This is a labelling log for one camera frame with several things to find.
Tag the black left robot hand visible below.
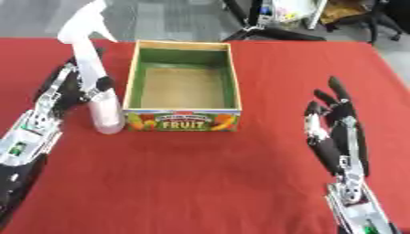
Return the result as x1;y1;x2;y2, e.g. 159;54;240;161
32;48;117;121

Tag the black office chair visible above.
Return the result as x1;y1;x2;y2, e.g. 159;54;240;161
321;0;410;46

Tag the white spray bottle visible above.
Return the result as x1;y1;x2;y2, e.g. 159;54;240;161
56;0;128;135

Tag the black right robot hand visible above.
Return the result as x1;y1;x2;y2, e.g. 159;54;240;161
302;76;372;186

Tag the open cardboard box green inside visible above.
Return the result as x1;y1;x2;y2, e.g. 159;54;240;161
122;39;243;133

